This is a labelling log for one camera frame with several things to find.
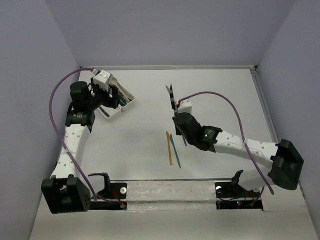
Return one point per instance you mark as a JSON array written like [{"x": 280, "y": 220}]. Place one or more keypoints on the white container compartment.
[
  {"x": 127, "y": 97},
  {"x": 114, "y": 113}
]

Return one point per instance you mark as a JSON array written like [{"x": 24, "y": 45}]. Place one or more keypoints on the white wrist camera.
[
  {"x": 185, "y": 106},
  {"x": 101, "y": 78}
]

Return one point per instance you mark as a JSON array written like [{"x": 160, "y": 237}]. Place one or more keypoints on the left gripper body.
[{"x": 99, "y": 96}]

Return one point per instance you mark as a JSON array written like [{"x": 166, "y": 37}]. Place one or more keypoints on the beige plastic spoon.
[{"x": 114, "y": 82}]

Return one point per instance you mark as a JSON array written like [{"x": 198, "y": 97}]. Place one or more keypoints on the aluminium rail right edge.
[{"x": 264, "y": 105}]

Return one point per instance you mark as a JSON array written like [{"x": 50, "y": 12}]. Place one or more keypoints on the white container left compartment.
[{"x": 114, "y": 113}]

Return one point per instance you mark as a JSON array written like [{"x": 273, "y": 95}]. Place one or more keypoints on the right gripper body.
[{"x": 178, "y": 132}]

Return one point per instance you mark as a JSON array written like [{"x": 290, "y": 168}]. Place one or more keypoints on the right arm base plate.
[{"x": 234, "y": 197}]

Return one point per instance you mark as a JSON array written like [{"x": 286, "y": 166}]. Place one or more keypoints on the steel knife dark handle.
[{"x": 104, "y": 112}]

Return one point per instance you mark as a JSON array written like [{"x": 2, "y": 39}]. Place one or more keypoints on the gold spoon teal handle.
[{"x": 122, "y": 103}]

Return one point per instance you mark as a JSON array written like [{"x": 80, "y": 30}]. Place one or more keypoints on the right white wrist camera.
[{"x": 185, "y": 106}]

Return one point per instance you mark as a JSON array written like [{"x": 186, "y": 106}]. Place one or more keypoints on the aluminium rail back edge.
[{"x": 173, "y": 67}]

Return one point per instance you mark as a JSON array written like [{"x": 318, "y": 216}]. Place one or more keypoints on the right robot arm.
[{"x": 277, "y": 164}]

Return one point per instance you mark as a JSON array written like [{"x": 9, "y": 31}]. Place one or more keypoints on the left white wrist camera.
[{"x": 101, "y": 78}]

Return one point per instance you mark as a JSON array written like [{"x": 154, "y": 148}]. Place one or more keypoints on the orange plastic knife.
[{"x": 169, "y": 147}]

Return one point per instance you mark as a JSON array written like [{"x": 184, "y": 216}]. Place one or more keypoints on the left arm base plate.
[{"x": 113, "y": 199}]

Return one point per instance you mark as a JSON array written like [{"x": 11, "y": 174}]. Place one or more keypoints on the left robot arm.
[{"x": 68, "y": 189}]

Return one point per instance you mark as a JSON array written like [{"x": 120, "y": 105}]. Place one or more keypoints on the blue plastic knife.
[{"x": 184, "y": 140}]

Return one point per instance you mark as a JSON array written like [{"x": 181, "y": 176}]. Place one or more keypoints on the white front cover board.
[{"x": 283, "y": 217}]

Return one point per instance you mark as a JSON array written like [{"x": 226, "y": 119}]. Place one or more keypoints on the aluminium rail edge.
[
  {"x": 264, "y": 105},
  {"x": 173, "y": 67}
]

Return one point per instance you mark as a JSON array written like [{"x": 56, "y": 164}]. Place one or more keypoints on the teal plastic knife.
[{"x": 175, "y": 150}]

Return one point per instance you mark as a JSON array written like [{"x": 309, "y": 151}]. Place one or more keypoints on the white container right compartment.
[{"x": 127, "y": 97}]

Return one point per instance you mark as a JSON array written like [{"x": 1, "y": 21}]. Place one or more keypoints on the steel knife pink handle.
[{"x": 172, "y": 101}]

